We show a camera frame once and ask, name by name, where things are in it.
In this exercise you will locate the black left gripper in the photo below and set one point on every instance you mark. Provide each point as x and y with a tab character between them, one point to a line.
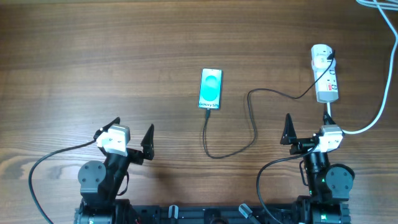
137	156

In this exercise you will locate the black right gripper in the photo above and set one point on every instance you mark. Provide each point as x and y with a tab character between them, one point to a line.
290	137

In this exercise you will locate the white power strip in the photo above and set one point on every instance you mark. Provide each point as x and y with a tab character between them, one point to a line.
323	66

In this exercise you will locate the blue screen smartphone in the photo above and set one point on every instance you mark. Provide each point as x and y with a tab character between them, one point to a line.
210	89

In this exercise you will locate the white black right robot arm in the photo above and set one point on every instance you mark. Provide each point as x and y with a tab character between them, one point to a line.
329	184

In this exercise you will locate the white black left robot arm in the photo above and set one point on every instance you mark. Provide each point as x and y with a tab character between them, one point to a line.
100	181

